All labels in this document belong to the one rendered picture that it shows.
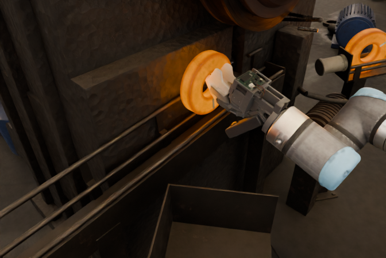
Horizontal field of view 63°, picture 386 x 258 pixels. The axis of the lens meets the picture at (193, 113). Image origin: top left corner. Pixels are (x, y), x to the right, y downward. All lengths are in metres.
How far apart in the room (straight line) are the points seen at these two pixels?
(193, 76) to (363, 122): 0.38
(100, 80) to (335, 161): 0.47
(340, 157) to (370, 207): 1.05
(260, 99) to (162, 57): 0.23
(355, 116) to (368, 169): 1.11
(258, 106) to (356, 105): 0.22
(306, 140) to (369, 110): 0.18
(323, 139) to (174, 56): 0.37
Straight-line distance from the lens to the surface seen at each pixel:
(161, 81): 0.74
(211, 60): 0.73
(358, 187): 1.74
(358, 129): 0.77
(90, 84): 0.63
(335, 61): 1.19
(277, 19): 0.88
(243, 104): 0.68
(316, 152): 0.64
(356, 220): 1.60
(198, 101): 0.75
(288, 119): 0.65
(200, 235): 0.68
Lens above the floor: 1.17
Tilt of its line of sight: 35 degrees down
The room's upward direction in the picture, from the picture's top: 1 degrees counter-clockwise
